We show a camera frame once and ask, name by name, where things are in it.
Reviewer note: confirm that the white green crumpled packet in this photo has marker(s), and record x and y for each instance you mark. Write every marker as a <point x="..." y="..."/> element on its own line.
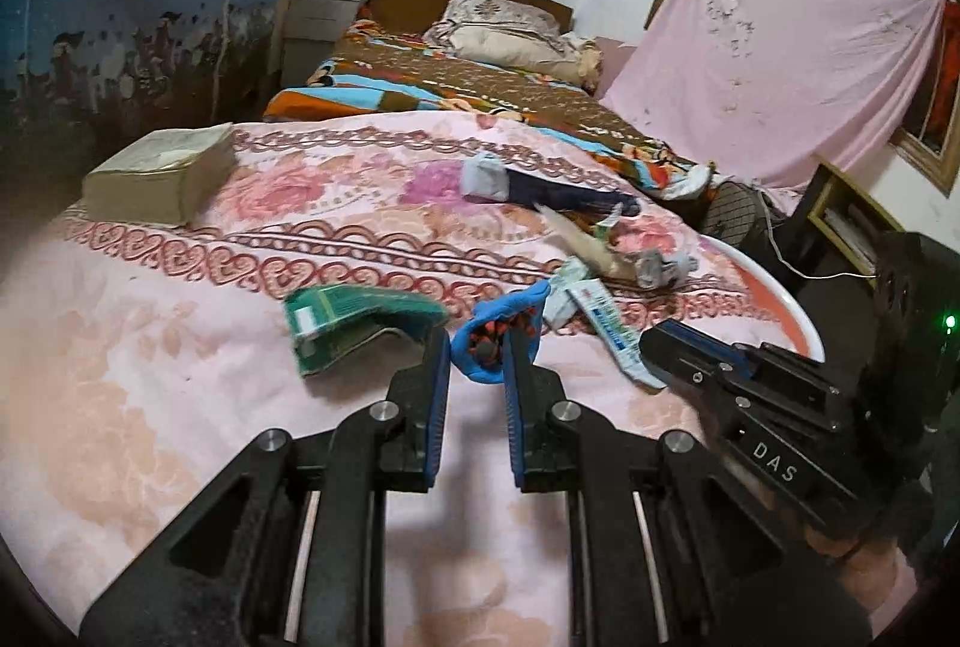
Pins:
<point x="561" y="295"/>

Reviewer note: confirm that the pink hanging cloth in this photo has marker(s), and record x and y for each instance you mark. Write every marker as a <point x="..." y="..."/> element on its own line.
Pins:
<point x="780" y="55"/>

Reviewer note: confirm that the floral pillow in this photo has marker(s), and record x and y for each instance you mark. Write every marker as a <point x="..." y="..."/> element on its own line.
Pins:
<point x="510" y="29"/>

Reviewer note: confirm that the orange basin with white rim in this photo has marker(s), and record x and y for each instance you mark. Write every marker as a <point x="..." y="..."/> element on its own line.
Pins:
<point x="772" y="310"/>

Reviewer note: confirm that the thick olive book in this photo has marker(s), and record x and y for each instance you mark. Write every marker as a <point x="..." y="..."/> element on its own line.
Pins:
<point x="157" y="171"/>

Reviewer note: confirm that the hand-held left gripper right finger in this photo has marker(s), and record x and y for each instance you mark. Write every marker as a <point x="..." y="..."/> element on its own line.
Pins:
<point x="514" y="422"/>

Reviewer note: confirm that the dark blue long wrapper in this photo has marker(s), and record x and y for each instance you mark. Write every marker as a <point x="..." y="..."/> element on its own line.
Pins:
<point x="555" y="186"/>

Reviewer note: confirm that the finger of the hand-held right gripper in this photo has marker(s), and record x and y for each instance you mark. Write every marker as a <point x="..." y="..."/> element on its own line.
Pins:
<point x="705" y="341"/>
<point x="675" y="362"/>

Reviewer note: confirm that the gilded picture frame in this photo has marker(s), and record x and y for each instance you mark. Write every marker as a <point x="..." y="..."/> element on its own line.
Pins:
<point x="930" y="148"/>

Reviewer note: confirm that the white nightstand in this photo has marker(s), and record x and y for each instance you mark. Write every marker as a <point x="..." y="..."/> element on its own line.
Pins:
<point x="319" y="29"/>

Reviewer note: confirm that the white toothpaste tube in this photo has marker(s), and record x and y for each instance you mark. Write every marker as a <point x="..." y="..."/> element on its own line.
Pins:
<point x="611" y="328"/>

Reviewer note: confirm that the black electric fan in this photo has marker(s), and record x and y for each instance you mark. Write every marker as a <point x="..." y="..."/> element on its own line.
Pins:
<point x="731" y="208"/>

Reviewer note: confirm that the brown colourful printed blanket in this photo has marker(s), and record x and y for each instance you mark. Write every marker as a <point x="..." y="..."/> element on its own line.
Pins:
<point x="465" y="85"/>

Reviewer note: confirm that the pink floral blanket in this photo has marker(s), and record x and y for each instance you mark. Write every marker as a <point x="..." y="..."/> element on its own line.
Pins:
<point x="225" y="317"/>

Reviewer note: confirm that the green patterned sock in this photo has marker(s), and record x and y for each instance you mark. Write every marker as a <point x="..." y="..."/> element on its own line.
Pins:
<point x="352" y="325"/>

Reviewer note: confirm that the black cabinet with wooden trim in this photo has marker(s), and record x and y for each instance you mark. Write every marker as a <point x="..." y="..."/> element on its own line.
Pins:
<point x="840" y="212"/>

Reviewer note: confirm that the grey crumpled wrapper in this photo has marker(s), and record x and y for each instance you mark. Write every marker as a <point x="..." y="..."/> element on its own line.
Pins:
<point x="664" y="268"/>

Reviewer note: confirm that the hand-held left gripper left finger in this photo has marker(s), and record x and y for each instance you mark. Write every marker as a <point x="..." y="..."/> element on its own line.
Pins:
<point x="439" y="407"/>

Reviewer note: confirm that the beige and grey sock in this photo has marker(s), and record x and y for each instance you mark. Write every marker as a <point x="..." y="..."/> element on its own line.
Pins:
<point x="592" y="250"/>

